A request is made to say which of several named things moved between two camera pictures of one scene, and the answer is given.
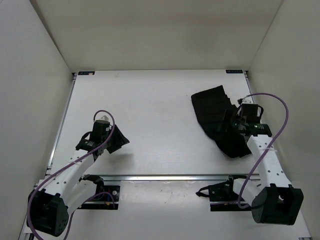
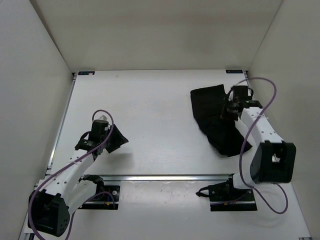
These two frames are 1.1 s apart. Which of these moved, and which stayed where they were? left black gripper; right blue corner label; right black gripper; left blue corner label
Moved: right black gripper
Stayed: right blue corner label; left black gripper; left blue corner label
